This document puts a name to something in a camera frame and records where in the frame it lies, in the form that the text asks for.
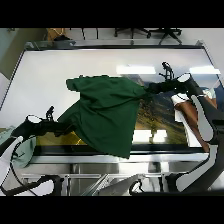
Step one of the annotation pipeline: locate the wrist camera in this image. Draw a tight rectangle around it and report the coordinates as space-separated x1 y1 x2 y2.
158 61 175 81
45 105 56 122

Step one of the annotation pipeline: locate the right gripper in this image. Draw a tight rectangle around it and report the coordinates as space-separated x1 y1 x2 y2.
145 82 168 96

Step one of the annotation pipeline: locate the black office chair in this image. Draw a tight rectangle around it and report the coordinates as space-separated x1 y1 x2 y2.
113 27 152 40
148 27 184 45

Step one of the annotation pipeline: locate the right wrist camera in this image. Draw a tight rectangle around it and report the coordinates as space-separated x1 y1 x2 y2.
158 61 175 81

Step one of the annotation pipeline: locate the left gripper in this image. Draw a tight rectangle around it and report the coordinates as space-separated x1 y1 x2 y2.
53 120 80 138

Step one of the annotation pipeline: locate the brown garment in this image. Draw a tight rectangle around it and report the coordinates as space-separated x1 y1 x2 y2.
174 95 218 153

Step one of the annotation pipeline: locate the black cable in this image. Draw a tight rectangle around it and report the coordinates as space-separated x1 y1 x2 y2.
128 179 148 196
9 150 39 197

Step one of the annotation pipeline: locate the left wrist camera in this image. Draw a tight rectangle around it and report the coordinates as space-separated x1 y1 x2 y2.
45 105 56 122

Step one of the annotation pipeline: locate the dark green T-shirt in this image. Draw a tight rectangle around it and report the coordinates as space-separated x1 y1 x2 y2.
57 75 150 160

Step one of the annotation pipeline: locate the silver frame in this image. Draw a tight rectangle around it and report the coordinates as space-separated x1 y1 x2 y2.
18 152 224 197

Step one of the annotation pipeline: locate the pale green garment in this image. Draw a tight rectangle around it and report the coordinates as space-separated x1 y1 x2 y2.
0 126 37 170

